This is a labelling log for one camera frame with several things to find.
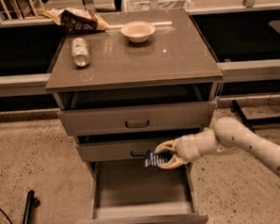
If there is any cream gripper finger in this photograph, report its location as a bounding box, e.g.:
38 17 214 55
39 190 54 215
154 139 179 153
159 155 184 170

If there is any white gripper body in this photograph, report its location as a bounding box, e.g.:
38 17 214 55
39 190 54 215
176 130 218 163

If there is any dark blueberry snack bar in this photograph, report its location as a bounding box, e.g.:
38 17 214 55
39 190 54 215
145 151 172 168

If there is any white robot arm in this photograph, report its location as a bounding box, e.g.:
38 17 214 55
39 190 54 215
154 117 280 177

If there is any bottom grey open drawer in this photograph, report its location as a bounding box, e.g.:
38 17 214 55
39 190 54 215
82 157 209 224

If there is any grey drawer cabinet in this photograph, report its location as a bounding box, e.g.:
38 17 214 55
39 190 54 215
41 6 232 224

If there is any middle grey drawer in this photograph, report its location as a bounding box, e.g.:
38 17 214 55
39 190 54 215
77 138 165 162

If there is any top grey drawer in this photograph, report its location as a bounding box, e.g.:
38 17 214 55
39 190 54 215
58 101 216 136

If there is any black stand leg right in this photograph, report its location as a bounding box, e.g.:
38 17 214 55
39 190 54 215
231 101 255 132

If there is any black stand leg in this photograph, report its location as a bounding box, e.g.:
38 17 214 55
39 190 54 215
231 101 255 132
0 189 42 224

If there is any grey metal railing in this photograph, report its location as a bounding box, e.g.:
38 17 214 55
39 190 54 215
0 59 280 97

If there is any white bowl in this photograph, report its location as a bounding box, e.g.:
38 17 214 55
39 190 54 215
120 22 156 43

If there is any silver soda can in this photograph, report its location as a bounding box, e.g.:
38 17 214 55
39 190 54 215
71 38 90 67

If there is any clear plastic bin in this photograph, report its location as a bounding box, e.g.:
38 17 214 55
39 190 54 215
121 0 194 12

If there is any black stand leg left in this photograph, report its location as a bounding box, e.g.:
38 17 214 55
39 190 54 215
0 189 42 224

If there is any brown chip bag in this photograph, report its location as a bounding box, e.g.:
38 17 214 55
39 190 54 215
42 8 109 32

